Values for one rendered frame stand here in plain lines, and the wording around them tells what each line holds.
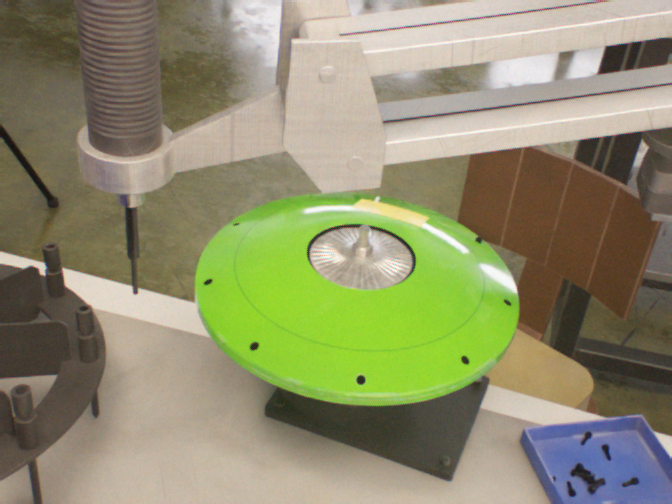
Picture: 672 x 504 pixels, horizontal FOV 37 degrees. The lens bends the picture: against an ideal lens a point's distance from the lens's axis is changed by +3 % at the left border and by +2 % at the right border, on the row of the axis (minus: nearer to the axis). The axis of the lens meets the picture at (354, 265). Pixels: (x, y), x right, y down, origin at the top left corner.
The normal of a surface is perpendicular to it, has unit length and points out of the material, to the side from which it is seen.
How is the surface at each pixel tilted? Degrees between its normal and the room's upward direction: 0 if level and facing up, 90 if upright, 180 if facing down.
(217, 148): 90
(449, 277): 11
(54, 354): 87
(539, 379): 0
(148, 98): 90
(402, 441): 0
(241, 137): 90
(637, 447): 0
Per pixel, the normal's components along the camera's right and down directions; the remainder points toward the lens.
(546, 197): -0.57, 0.45
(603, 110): -0.06, -0.79
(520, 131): 0.14, 0.61
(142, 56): 0.66, 0.50
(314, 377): -0.03, -0.49
